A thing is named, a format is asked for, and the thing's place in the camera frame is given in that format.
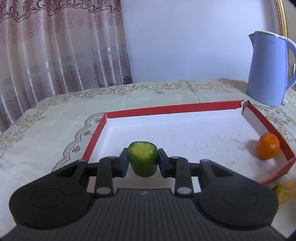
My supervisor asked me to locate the blue electric kettle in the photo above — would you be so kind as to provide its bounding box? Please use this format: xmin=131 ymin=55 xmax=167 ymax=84
xmin=246 ymin=31 xmax=295 ymax=107

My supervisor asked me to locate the cream embroidered tablecloth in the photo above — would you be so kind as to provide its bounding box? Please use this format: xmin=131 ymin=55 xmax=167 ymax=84
xmin=0 ymin=78 xmax=296 ymax=239

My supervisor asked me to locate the pink patterned curtain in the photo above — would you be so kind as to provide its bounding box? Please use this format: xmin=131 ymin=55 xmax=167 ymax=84
xmin=1 ymin=0 xmax=132 ymax=132

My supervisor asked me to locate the red shallow cardboard tray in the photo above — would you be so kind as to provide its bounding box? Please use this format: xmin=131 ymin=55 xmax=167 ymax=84
xmin=83 ymin=100 xmax=295 ymax=184

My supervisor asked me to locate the small yellow-green fruit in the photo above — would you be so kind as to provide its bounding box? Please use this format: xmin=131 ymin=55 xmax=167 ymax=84
xmin=272 ymin=185 xmax=287 ymax=209

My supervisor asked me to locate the gold mirror frame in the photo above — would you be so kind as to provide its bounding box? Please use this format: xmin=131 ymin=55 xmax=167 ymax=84
xmin=274 ymin=0 xmax=296 ymax=91

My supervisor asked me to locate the green cucumber piece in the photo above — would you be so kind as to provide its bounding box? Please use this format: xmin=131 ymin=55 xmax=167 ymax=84
xmin=127 ymin=141 xmax=158 ymax=178

